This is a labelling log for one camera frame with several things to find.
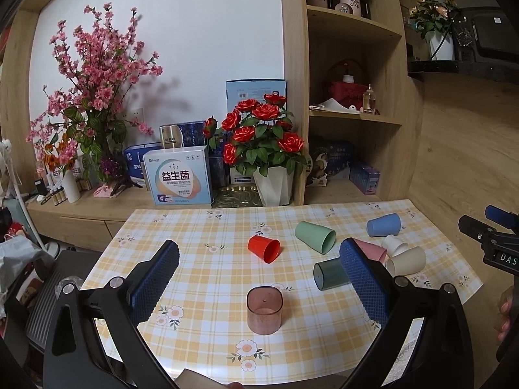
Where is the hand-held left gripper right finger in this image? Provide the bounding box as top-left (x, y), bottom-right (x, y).
top-left (338, 238), bottom-right (473, 389)

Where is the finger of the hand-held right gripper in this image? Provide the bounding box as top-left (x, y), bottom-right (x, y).
top-left (458, 216), bottom-right (493, 244)
top-left (484, 205), bottom-right (519, 233)

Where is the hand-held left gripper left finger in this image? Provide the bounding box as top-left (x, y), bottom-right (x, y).
top-left (42, 240), bottom-right (180, 389)

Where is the clear dark teal cup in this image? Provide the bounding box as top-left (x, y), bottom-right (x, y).
top-left (313, 257), bottom-right (350, 291)

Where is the cream cup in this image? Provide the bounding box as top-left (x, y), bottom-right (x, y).
top-left (385, 246), bottom-right (427, 275)

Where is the small white cup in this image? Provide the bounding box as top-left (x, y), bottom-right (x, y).
top-left (382, 234), bottom-right (408, 257)

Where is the blue cup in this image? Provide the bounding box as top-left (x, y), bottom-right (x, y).
top-left (367, 213), bottom-right (402, 238)

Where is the green cup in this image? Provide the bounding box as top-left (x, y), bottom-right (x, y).
top-left (294, 221), bottom-right (337, 255)

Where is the clear pink cup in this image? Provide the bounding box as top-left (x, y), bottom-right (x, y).
top-left (247, 286), bottom-right (283, 336)

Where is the red cup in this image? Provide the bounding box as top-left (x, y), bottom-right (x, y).
top-left (247, 235), bottom-right (281, 263)

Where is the person's right hand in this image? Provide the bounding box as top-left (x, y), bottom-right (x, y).
top-left (500, 286), bottom-right (516, 333)

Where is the yellow plaid floral tablecloth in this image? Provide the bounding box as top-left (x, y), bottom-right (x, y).
top-left (81, 199), bottom-right (484, 387)

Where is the wooden sideboard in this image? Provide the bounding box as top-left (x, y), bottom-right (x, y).
top-left (25, 186), bottom-right (215, 252)

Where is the purple blue box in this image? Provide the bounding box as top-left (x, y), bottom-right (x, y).
top-left (349, 161), bottom-right (381, 196)

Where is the gold patterned tray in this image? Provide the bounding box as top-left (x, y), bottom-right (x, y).
top-left (211, 185), bottom-right (265, 209)

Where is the wooden shelf unit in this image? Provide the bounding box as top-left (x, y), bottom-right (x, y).
top-left (280, 0), bottom-right (426, 208)

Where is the narrow dark blue box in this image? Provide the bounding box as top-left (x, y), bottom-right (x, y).
top-left (209, 155), bottom-right (228, 189)

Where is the white slim vase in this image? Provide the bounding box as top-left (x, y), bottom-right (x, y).
top-left (63, 168), bottom-right (82, 203)

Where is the blue illustrated gift box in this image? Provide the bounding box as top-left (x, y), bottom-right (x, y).
top-left (307, 140), bottom-right (354, 187)

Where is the row of small brown vials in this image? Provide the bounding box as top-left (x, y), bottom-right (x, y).
top-left (41, 186), bottom-right (69, 206)

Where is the small white box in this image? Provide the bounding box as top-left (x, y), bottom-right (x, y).
top-left (229, 166), bottom-right (256, 187)

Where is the white faceted flower pot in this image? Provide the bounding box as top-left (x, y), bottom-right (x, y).
top-left (252, 165), bottom-right (296, 207)

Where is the grey plastic bag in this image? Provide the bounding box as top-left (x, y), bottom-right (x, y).
top-left (0, 235), bottom-right (43, 288)

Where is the silver gold box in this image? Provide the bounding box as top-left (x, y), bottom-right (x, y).
top-left (159, 124), bottom-right (184, 149)

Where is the dark blue patterned box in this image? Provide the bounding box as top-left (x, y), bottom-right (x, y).
top-left (180, 120), bottom-right (208, 148)

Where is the white round flower pot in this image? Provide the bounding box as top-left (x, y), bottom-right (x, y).
top-left (424, 30), bottom-right (455, 61)

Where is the white folded cloth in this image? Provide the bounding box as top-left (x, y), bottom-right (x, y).
top-left (309, 98), bottom-right (358, 113)

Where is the red rose bouquet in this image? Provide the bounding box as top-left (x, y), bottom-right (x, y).
top-left (203, 93), bottom-right (308, 179)

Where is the red woven box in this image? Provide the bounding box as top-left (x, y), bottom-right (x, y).
top-left (327, 81), bottom-right (368, 108)

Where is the white standing fan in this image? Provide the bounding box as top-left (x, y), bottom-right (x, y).
top-left (0, 140), bottom-right (45, 248)

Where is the black appliance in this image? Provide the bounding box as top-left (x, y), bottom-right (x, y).
top-left (450, 6), bottom-right (519, 63)

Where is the glass dome ornament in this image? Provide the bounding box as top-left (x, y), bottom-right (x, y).
top-left (327, 59), bottom-right (366, 86)

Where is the pink blossom bouquet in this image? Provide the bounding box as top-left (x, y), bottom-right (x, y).
top-left (26, 3), bottom-right (163, 187)

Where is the peach rose plant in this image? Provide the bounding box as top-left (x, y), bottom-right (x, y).
top-left (407, 0), bottom-right (461, 42)

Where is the tall light blue box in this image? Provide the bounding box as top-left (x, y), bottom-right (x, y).
top-left (226, 79), bottom-right (287, 119)

